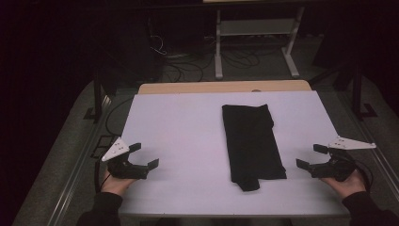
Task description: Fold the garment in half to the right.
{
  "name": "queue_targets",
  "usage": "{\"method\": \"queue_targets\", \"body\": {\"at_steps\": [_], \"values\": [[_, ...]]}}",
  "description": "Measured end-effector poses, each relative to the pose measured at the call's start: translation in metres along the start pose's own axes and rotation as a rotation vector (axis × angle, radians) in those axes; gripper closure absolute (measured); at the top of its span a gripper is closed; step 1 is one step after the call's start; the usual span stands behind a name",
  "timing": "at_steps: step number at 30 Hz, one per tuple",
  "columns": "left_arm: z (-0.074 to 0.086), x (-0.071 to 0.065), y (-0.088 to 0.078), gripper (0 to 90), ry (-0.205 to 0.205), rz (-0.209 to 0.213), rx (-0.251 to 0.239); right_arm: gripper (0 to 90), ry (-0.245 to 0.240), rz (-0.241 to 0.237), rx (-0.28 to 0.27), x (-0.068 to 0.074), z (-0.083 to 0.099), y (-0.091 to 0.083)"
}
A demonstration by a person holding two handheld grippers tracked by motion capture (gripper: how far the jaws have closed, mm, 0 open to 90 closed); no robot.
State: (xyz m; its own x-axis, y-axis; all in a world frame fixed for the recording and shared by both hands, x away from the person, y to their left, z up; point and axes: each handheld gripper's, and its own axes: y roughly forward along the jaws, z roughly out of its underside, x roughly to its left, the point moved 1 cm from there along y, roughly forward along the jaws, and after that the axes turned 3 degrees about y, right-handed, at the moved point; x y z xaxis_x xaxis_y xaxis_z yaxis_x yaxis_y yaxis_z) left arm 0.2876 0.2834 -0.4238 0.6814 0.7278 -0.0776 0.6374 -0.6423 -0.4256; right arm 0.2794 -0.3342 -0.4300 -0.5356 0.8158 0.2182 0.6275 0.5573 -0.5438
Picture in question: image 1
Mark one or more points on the white table board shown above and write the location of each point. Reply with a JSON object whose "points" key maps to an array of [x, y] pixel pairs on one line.
{"points": [[182, 125]]}

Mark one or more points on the black metal stand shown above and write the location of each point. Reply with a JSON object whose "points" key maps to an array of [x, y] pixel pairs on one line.
{"points": [[357, 94], [98, 94]]}

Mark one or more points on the black tank top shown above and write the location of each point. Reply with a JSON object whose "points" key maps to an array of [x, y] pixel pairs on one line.
{"points": [[251, 144]]}

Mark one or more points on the person's left hand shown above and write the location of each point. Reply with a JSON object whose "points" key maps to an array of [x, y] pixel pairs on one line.
{"points": [[114, 185]]}

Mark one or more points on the metal floor rail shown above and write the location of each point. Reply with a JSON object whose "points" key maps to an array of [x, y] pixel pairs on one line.
{"points": [[370, 132], [75, 175]]}

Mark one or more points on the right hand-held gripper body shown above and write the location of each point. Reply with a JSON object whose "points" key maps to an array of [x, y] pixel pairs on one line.
{"points": [[338, 168]]}

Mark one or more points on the person's right hand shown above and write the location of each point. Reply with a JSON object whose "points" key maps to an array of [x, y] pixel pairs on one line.
{"points": [[348, 185]]}

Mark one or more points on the white metal desk frame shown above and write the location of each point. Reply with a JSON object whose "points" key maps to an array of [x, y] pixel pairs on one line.
{"points": [[257, 26]]}

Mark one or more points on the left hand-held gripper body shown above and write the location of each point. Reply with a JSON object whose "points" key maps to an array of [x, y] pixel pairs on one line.
{"points": [[125, 169]]}

